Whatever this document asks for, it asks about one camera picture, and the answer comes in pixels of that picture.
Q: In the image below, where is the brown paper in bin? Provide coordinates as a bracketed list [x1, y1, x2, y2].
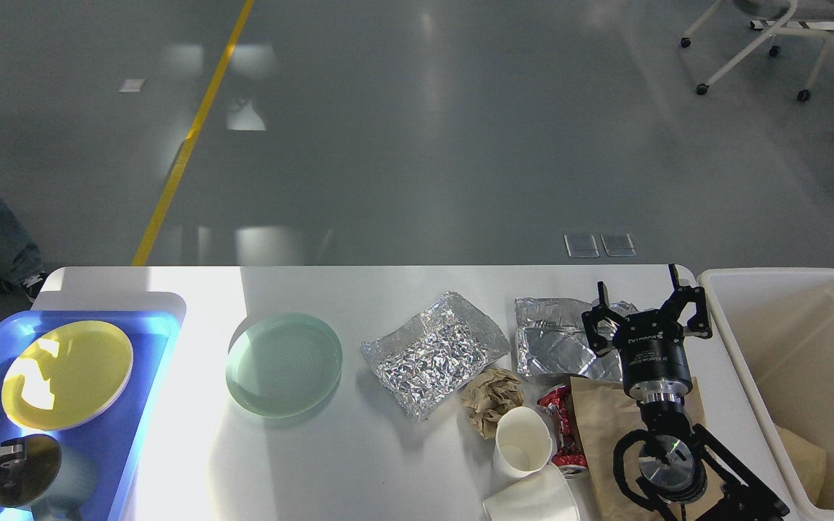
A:
[774, 423, 828, 507]

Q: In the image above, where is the white paper cup upright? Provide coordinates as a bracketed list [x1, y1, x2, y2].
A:
[492, 406, 552, 479]

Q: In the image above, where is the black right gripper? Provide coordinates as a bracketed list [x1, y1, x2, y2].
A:
[581, 263, 714, 400]

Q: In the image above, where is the beige waste bin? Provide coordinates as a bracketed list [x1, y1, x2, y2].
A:
[699, 267, 834, 520]

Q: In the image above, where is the crumpled foil sheet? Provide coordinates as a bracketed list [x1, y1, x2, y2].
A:
[361, 292, 512, 421]

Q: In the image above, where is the dark grey mug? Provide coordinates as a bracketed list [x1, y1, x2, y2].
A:
[0, 434, 98, 520]

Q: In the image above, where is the white office chair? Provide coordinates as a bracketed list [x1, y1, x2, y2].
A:
[694, 1, 834, 103]

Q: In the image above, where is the white paper cup lying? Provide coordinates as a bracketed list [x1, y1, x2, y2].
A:
[482, 464, 581, 520]

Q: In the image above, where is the floor outlet cover left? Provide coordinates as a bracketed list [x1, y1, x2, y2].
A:
[563, 233, 600, 258]

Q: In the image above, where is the flattened foil tray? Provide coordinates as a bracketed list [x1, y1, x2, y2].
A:
[514, 297, 622, 383]

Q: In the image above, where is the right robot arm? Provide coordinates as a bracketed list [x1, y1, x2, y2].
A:
[581, 265, 790, 520]

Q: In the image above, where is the floor outlet cover right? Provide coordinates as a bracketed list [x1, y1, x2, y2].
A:
[600, 233, 638, 258]

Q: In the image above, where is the yellow plate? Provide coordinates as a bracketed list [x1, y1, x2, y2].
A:
[1, 320, 135, 431]

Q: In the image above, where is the crumpled brown paper ball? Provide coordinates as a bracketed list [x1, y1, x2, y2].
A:
[460, 367, 524, 439]

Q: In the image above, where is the blue plastic tray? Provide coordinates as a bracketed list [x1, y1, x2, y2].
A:
[0, 310, 181, 520]

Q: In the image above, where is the floor outlet cover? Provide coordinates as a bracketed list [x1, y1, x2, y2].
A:
[563, 233, 600, 258]
[600, 233, 638, 258]

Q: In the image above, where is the crushed red soda can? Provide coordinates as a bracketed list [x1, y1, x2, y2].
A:
[535, 384, 589, 479]

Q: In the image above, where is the brown paper bag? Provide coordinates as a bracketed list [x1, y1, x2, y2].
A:
[570, 377, 723, 520]

